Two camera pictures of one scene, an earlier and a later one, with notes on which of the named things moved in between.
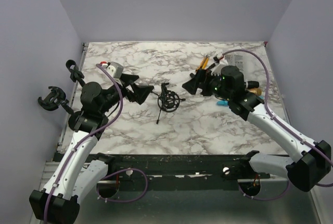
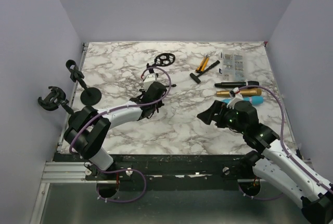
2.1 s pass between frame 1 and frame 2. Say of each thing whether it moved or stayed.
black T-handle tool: stayed
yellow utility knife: stayed
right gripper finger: moved
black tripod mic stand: moved
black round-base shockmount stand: stayed
